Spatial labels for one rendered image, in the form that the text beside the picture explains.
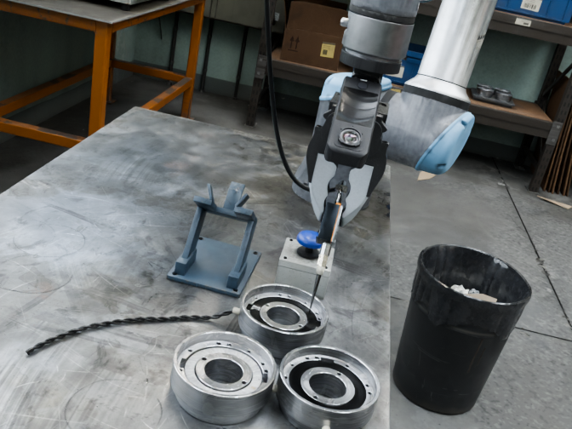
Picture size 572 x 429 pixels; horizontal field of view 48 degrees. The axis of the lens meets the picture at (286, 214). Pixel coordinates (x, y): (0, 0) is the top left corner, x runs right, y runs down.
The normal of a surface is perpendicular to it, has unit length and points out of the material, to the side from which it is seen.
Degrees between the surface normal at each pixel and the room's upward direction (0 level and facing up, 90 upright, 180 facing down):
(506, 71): 90
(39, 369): 0
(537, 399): 0
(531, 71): 90
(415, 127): 76
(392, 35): 90
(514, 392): 0
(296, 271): 90
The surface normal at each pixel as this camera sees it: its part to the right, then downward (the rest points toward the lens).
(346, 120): 0.10, -0.55
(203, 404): -0.27, 0.36
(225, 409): 0.11, 0.44
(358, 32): -0.66, 0.19
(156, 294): 0.19, -0.89
